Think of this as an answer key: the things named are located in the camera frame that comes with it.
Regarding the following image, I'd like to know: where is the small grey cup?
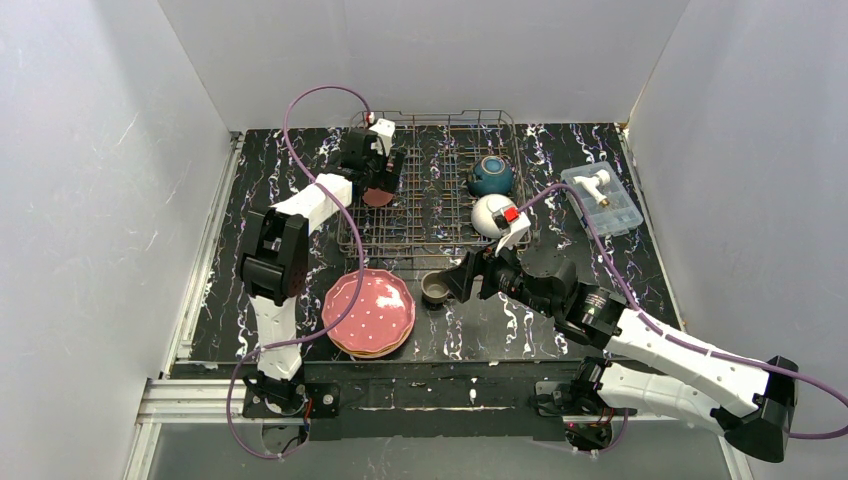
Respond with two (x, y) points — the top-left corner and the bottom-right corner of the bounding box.
(420, 271), (451, 308)

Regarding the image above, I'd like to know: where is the pink handled mug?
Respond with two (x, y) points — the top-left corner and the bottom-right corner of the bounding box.
(362, 188), (394, 208)

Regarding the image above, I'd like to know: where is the white bowl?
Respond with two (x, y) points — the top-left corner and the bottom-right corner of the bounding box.
(471, 194), (515, 239)

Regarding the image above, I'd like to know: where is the teal bowl beige inside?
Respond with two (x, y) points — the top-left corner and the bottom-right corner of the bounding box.
(466, 155), (514, 197)

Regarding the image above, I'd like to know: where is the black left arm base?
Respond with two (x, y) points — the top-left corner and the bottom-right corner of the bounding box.
(241, 372), (341, 454)

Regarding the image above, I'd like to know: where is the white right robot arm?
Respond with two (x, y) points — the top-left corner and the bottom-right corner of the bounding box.
(436, 248), (798, 463)

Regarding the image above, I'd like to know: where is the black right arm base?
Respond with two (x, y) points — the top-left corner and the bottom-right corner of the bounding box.
(528, 357), (635, 454)

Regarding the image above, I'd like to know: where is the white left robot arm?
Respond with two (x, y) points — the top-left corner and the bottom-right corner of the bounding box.
(237, 120), (415, 403)

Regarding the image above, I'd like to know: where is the pink polka dot plate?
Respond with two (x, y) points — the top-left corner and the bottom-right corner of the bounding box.
(327, 269), (416, 358)

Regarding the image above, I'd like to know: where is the pink bottom plate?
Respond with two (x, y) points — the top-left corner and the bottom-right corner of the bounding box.
(334, 331), (415, 360)

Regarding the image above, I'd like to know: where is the clear plastic parts box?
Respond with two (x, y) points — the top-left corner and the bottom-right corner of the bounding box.
(560, 161), (644, 237)

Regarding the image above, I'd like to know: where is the white pipe fitting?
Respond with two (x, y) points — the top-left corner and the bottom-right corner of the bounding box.
(573, 170), (611, 207)

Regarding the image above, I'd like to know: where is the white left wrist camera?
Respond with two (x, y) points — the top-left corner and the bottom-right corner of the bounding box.
(366, 112), (396, 157)

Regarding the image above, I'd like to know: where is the grey wire dish rack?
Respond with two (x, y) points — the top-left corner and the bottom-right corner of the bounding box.
(349, 109), (528, 259)

